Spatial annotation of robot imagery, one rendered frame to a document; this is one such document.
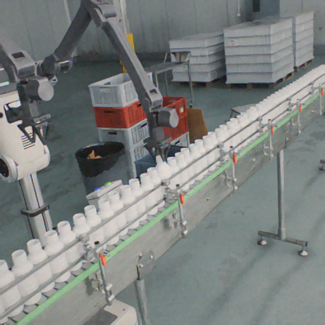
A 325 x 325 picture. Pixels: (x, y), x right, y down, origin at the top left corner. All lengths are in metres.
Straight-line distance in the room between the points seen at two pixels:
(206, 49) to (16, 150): 7.20
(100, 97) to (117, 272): 2.85
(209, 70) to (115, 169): 5.61
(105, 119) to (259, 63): 4.58
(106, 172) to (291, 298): 1.77
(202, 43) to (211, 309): 6.83
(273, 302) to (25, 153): 1.71
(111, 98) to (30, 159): 2.26
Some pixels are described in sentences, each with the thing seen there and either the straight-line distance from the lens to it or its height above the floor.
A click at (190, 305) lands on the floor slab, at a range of 2.71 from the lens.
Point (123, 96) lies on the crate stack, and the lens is 4.01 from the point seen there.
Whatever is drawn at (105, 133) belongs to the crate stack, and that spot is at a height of 0.60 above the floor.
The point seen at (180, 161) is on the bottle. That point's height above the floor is 1.14.
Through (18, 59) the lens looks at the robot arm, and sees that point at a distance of 1.36.
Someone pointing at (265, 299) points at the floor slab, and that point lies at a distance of 2.74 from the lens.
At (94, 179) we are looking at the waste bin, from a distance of 3.56.
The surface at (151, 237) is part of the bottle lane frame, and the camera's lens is 1.61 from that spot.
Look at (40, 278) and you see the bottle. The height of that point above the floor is 1.06.
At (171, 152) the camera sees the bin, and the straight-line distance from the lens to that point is 2.57.
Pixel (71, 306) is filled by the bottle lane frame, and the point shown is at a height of 0.92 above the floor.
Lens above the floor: 1.77
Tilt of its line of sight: 21 degrees down
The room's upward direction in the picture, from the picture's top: 8 degrees counter-clockwise
